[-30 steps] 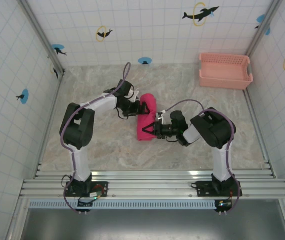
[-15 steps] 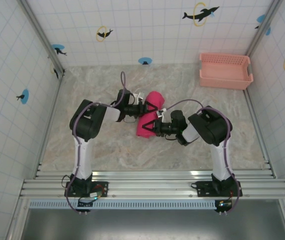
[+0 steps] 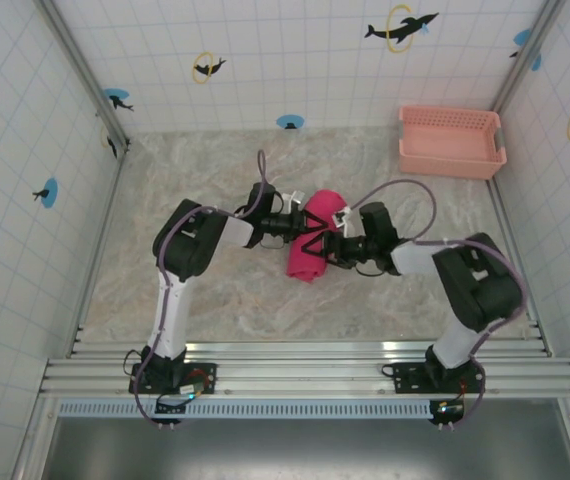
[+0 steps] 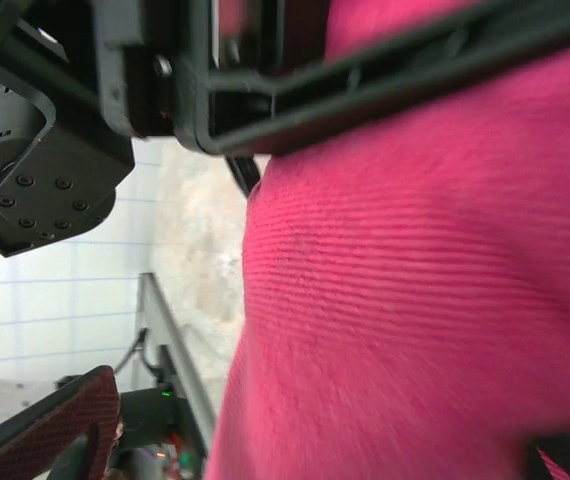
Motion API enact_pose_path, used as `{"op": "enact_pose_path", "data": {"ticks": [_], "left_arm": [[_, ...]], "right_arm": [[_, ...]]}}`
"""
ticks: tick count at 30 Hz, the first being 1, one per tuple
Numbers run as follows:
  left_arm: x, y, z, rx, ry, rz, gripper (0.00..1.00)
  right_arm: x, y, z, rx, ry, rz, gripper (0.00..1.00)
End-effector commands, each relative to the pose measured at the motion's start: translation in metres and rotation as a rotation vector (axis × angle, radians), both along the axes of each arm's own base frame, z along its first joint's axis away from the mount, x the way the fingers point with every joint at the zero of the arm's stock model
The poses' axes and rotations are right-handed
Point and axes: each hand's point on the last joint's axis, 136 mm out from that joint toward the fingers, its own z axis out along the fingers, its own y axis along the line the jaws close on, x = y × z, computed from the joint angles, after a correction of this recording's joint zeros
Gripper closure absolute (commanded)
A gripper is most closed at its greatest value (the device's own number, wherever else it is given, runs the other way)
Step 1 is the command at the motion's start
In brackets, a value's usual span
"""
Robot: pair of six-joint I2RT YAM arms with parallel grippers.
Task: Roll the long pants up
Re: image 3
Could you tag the pink long pants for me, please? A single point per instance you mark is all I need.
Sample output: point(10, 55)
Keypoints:
point(305, 265)

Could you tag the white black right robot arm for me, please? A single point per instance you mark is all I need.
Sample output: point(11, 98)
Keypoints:
point(455, 345)

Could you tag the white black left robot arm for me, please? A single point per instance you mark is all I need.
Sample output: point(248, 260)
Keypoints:
point(172, 320)

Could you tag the dolphin blue circle sticker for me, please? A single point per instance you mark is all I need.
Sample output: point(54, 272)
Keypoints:
point(49, 192)
point(522, 37)
point(290, 121)
point(117, 97)

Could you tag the pink plastic basket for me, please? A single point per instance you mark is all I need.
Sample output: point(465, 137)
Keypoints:
point(450, 145)

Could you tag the grey metal panel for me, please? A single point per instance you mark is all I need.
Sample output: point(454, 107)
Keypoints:
point(290, 450)

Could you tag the aluminium mounting rail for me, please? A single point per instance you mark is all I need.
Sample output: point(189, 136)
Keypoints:
point(290, 370)

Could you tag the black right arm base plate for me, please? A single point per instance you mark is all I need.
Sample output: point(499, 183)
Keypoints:
point(407, 372)

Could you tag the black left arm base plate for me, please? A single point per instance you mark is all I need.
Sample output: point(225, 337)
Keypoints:
point(205, 372)

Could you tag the dolphin sticker behind post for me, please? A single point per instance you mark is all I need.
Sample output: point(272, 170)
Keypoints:
point(111, 145)

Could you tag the aluminium table edge rail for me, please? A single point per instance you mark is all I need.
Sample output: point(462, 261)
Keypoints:
point(95, 265)

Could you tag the aluminium corner post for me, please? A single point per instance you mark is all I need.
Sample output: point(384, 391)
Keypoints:
point(525, 55)
point(80, 65)

